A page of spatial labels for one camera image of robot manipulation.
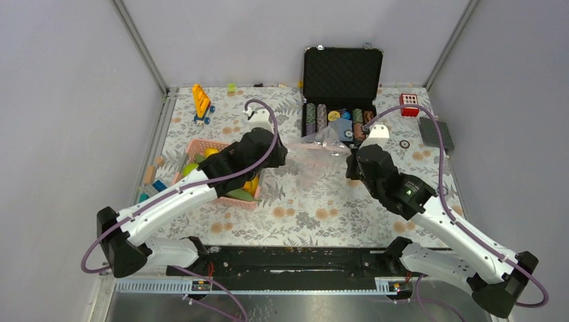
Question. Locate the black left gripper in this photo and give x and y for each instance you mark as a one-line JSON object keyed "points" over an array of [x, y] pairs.
{"points": [[278, 159]]}

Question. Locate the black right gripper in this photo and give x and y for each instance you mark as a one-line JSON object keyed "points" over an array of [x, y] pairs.
{"points": [[352, 160]]}

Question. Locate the yellow lemon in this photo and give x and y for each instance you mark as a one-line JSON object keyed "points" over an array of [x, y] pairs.
{"points": [[209, 152]]}

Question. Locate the clear zip top bag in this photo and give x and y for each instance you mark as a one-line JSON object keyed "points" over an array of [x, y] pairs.
{"points": [[317, 155]]}

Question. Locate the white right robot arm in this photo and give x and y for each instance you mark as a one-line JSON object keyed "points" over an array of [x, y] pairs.
{"points": [[494, 276]]}

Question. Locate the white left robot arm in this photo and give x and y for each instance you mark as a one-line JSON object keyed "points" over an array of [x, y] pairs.
{"points": [[127, 237]]}

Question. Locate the orange fruit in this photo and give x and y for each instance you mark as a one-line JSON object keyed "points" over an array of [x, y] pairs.
{"points": [[251, 186]]}

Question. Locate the green cucumber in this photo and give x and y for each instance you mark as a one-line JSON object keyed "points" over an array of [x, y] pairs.
{"points": [[241, 195]]}

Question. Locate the pink plastic basket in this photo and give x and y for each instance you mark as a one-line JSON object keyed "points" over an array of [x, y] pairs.
{"points": [[198, 149]]}

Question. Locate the grey building baseplate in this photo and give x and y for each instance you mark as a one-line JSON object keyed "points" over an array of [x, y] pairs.
{"points": [[430, 137]]}

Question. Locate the yellow toy cart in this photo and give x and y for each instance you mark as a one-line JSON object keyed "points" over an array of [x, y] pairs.
{"points": [[203, 105]]}

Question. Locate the green pear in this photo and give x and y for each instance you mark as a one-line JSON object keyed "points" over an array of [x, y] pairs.
{"points": [[189, 169]]}

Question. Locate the floral table mat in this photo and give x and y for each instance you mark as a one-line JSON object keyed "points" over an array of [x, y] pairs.
{"points": [[320, 207]]}

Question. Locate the red grid toy block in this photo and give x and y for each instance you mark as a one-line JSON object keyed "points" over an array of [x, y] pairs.
{"points": [[409, 101]]}

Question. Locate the black poker chip case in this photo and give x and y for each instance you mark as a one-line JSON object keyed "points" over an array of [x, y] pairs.
{"points": [[339, 79]]}

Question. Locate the wooden block pile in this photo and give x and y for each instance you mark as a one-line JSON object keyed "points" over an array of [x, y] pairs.
{"points": [[150, 185]]}

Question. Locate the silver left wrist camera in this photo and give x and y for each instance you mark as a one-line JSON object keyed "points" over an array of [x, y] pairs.
{"points": [[259, 118]]}

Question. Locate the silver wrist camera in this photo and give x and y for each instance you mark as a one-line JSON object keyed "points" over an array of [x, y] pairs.
{"points": [[259, 118], [379, 136]]}

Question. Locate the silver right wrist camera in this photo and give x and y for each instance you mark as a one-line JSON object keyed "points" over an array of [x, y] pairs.
{"points": [[379, 136]]}

